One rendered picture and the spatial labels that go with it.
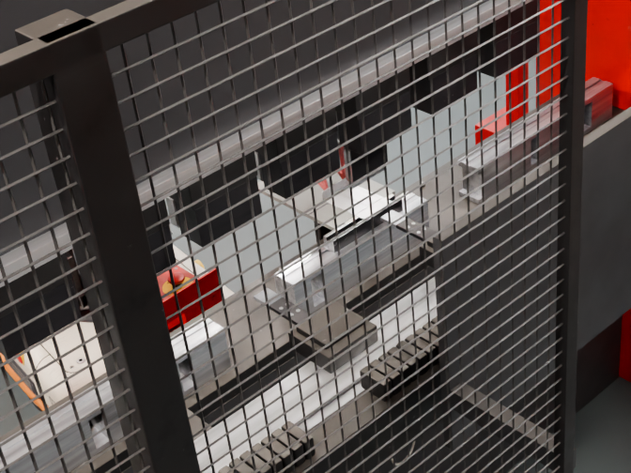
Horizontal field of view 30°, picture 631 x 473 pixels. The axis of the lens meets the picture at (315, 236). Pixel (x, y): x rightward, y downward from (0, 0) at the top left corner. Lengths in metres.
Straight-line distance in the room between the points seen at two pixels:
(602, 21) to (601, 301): 0.96
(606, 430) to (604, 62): 1.03
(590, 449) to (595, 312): 1.14
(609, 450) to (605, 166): 1.41
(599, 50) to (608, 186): 0.97
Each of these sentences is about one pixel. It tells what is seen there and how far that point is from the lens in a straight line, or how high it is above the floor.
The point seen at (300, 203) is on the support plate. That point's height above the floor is 1.00.
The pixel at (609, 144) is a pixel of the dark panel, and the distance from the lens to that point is 2.05.
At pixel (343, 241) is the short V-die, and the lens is 2.41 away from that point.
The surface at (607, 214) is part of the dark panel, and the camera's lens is 2.13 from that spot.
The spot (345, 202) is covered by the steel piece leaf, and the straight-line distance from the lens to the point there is 2.49.
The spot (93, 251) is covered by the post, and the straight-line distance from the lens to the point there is 1.01.
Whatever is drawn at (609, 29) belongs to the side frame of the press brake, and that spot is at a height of 1.08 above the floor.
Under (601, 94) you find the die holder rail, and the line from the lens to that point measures 2.95.
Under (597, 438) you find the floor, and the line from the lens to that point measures 3.37.
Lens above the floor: 2.36
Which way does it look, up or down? 34 degrees down
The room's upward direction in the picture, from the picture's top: 7 degrees counter-clockwise
